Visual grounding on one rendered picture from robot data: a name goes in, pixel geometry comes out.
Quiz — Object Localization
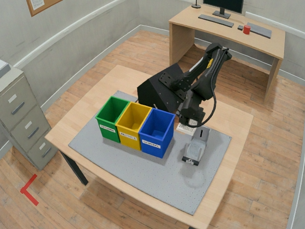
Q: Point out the blue bin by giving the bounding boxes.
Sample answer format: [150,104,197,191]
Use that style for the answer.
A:
[138,109,176,158]

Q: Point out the yellow open bin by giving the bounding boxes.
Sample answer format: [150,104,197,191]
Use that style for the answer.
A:
[115,103,152,151]

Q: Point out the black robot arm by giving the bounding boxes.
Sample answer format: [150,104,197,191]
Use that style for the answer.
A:
[158,43,232,126]

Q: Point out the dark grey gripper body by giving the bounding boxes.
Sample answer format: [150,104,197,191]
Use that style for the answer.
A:
[177,103,204,123]

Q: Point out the green bin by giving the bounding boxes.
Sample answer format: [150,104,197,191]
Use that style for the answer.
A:
[95,97,130,143]

